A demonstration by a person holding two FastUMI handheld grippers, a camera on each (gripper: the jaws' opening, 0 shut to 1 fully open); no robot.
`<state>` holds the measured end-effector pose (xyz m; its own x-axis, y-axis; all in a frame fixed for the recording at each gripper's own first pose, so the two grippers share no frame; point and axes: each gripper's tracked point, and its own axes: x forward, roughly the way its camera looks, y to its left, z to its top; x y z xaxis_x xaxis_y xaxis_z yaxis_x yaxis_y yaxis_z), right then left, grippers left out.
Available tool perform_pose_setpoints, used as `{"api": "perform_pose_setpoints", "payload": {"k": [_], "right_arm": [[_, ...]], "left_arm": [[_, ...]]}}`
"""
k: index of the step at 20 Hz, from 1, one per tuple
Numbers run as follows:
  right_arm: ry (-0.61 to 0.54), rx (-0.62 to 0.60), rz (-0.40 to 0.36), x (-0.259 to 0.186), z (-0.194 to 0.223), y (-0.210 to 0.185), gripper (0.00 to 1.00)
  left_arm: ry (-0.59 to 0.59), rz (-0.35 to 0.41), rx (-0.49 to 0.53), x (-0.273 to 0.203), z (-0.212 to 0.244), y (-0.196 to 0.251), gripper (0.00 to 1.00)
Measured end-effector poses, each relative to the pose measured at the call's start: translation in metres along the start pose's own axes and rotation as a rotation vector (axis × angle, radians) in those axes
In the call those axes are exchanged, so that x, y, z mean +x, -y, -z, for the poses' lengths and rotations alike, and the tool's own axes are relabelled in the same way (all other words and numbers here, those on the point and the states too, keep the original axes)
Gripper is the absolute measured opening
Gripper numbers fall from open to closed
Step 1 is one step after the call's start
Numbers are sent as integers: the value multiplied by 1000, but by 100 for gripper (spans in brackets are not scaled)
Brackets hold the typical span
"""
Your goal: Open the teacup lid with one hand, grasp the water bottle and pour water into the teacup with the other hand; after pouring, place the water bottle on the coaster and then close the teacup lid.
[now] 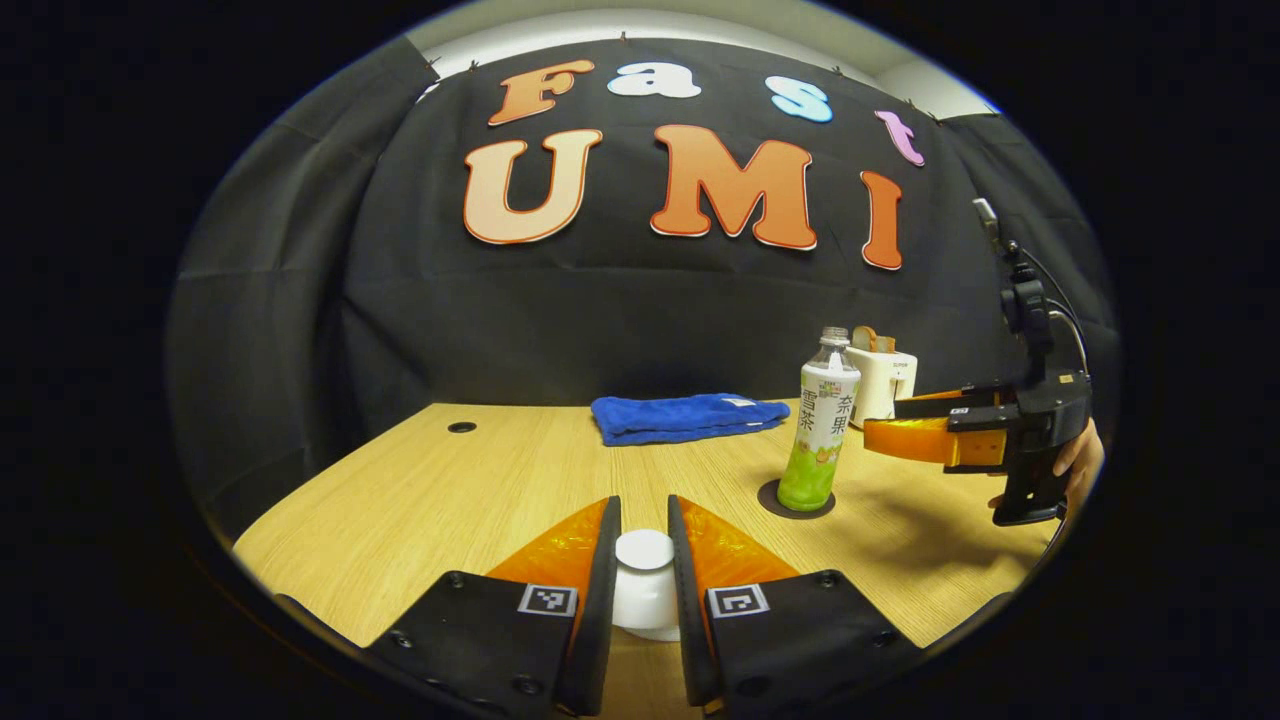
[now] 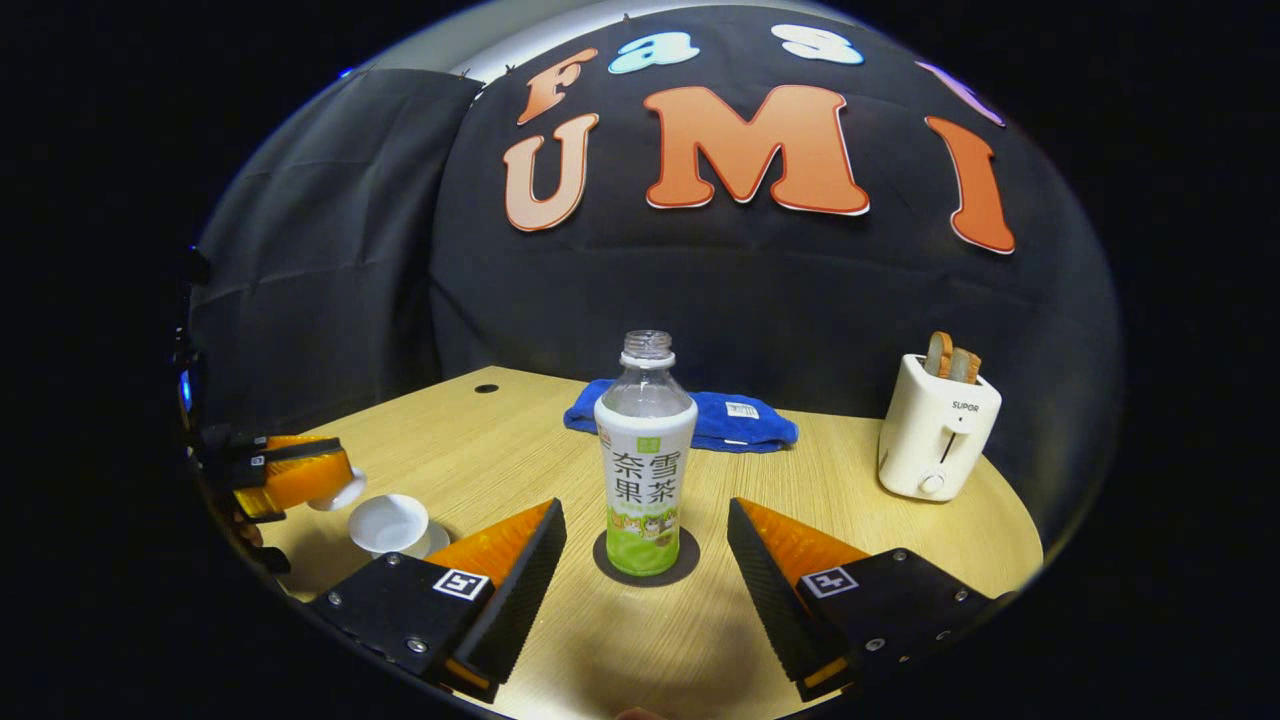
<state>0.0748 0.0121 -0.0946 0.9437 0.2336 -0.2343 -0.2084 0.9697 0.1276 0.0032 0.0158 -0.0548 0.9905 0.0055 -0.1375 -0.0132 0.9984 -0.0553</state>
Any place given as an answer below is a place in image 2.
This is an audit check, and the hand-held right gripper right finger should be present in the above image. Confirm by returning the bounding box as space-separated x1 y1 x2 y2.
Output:
727 497 1016 703

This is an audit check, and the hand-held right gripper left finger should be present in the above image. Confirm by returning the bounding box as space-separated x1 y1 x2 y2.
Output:
310 498 568 703

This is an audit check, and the white teacup lid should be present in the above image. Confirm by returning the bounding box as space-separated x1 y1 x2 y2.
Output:
305 468 368 512

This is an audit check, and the dark brown round coaster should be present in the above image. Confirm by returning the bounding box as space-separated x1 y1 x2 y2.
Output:
592 527 701 588

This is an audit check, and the clear water bottle green label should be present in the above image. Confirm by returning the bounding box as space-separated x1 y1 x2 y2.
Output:
594 330 699 578

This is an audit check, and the white saucer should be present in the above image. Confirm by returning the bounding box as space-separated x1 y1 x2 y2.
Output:
365 520 451 561

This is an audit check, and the blue folded towel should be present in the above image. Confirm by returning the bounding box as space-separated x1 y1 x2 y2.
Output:
563 378 799 454

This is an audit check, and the white toaster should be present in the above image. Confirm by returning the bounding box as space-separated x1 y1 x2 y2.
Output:
878 353 1002 502

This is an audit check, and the black backdrop cloth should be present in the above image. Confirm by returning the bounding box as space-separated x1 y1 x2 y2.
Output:
185 5 1126 546

